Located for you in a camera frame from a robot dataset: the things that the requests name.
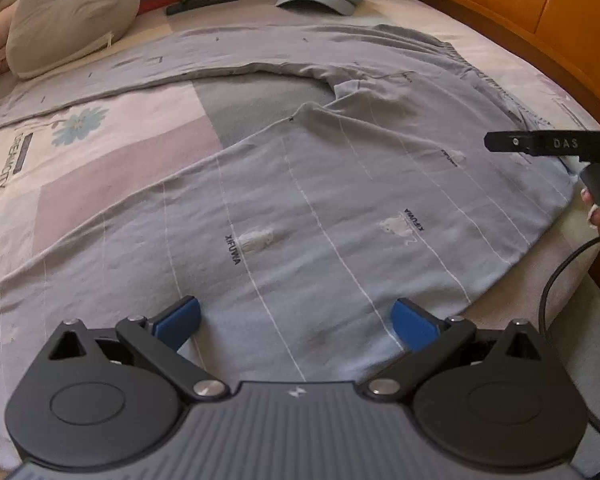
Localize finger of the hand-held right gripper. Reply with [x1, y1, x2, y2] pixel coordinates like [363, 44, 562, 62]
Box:
[485, 130, 538, 156]

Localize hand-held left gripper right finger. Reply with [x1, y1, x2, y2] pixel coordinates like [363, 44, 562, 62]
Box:
[367, 298, 550, 402]

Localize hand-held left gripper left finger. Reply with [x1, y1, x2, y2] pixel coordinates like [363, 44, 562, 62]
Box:
[47, 296, 230, 402]

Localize light grey printed pants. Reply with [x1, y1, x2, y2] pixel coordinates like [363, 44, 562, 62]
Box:
[0, 22, 583, 480]

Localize wooden bed headboard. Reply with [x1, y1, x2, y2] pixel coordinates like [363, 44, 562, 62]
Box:
[375, 0, 600, 133]

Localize patchwork floral bed sheet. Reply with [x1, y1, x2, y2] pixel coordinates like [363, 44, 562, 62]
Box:
[0, 0, 600, 480]

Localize grey cat pillow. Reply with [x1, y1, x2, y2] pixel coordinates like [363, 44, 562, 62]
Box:
[6, 0, 141, 80]

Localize black phone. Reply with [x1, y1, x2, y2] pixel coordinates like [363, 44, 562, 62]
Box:
[166, 0, 240, 16]

